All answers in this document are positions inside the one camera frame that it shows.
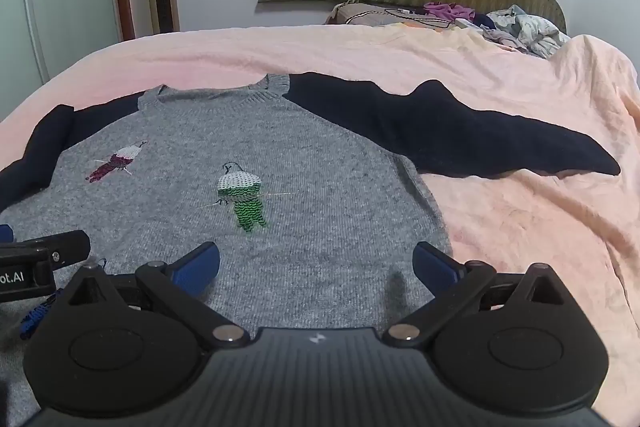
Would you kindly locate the pink blanket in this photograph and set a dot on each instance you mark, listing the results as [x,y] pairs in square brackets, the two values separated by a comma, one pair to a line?
[525,232]

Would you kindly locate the beige pillow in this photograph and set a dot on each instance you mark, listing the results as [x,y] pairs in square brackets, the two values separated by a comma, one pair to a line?
[360,14]

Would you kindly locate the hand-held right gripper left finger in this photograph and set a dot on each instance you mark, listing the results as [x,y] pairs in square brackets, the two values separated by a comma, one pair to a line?
[197,269]

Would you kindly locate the purple cloth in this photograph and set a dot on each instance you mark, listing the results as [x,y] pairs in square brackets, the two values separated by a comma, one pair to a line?
[447,11]

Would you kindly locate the light printed cloth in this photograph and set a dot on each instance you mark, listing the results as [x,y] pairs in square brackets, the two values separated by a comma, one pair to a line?
[535,29]

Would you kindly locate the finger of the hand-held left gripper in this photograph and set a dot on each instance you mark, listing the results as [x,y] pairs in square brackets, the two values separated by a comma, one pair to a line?
[70,247]
[5,233]

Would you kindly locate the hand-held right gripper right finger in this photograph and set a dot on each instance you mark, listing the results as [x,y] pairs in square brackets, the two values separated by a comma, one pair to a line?
[437,269]

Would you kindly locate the grey sweater with navy sleeves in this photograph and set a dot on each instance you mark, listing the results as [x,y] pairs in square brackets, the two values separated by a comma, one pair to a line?
[300,147]

